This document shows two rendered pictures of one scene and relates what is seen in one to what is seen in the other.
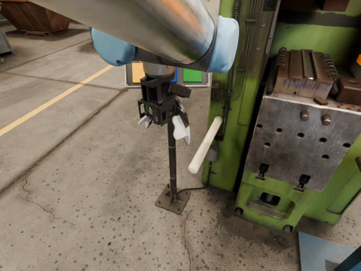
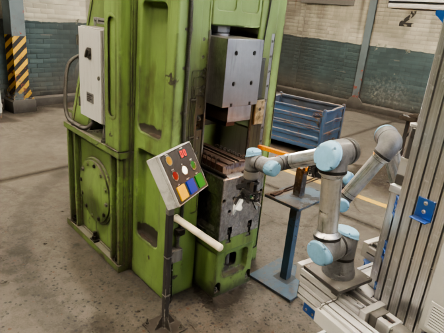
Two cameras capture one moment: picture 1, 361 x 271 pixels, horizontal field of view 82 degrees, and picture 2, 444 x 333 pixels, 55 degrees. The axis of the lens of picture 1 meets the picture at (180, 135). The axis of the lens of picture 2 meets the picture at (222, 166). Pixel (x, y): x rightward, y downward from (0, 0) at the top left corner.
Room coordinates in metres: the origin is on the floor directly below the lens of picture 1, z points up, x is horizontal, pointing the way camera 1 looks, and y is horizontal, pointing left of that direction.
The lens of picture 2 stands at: (-0.18, 1.93, 1.91)
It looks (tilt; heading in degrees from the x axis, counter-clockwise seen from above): 20 degrees down; 294
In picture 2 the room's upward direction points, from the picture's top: 5 degrees clockwise
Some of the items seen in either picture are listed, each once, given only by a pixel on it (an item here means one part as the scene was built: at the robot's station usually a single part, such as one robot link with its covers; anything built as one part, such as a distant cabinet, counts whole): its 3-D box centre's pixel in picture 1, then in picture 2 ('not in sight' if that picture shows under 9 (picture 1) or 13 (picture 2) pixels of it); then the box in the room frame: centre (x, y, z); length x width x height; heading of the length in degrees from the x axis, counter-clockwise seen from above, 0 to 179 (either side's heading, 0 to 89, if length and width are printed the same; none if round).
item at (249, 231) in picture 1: (251, 222); (225, 292); (0.75, -0.47, 0.01); 0.58 x 0.39 x 0.01; 67
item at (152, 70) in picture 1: (160, 63); (251, 174); (0.48, 0.05, 1.15); 0.08 x 0.08 x 0.05
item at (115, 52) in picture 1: (136, 37); (269, 166); (0.38, 0.07, 1.23); 0.11 x 0.11 x 0.08; 66
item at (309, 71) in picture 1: (309, 62); (216, 152); (0.97, -0.60, 0.99); 0.42 x 0.05 x 0.01; 157
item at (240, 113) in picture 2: not in sight; (217, 106); (0.98, -0.58, 1.32); 0.42 x 0.20 x 0.10; 157
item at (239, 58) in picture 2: not in sight; (225, 68); (0.97, -0.61, 1.56); 0.42 x 0.39 x 0.40; 157
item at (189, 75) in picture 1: (192, 72); (199, 180); (0.81, -0.05, 1.01); 0.07 x 0.05 x 0.07; 92
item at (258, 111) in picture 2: not in sight; (258, 111); (0.79, -0.83, 1.27); 0.09 x 0.02 x 0.17; 67
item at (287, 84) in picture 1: (300, 69); (213, 157); (0.98, -0.58, 0.96); 0.42 x 0.20 x 0.09; 157
